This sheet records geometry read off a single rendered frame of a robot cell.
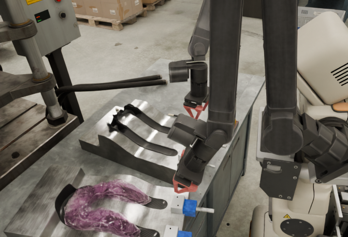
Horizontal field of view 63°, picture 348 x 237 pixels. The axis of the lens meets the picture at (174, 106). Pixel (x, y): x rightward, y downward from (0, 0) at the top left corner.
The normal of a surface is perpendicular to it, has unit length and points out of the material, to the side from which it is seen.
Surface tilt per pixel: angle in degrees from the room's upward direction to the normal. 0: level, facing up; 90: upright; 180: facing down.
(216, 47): 90
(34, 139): 0
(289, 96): 81
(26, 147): 0
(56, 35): 90
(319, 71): 90
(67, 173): 0
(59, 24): 90
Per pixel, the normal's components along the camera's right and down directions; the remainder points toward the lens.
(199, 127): 0.36, -0.69
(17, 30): 0.41, 0.51
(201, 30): 0.00, 0.15
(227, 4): -0.22, 0.58
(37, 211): -0.07, -0.81
